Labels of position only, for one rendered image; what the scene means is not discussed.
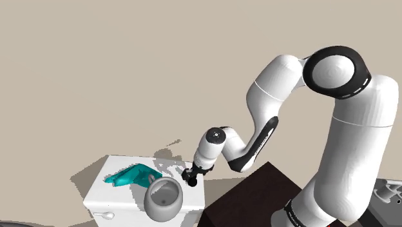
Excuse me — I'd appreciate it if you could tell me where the grey mug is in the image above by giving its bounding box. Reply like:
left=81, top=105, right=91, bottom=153
left=143, top=173, right=184, bottom=222

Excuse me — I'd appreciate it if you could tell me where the teal curved flat object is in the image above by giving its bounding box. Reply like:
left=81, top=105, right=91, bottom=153
left=104, top=163, right=164, bottom=189

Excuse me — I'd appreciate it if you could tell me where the dark brown robot stand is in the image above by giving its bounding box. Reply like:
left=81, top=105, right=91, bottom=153
left=196, top=161, right=378, bottom=227

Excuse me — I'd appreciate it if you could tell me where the white toilet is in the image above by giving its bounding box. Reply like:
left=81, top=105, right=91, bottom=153
left=82, top=154, right=206, bottom=227

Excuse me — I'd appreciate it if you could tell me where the grey sink with white tap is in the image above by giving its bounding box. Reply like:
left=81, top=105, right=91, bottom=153
left=367, top=178, right=402, bottom=227

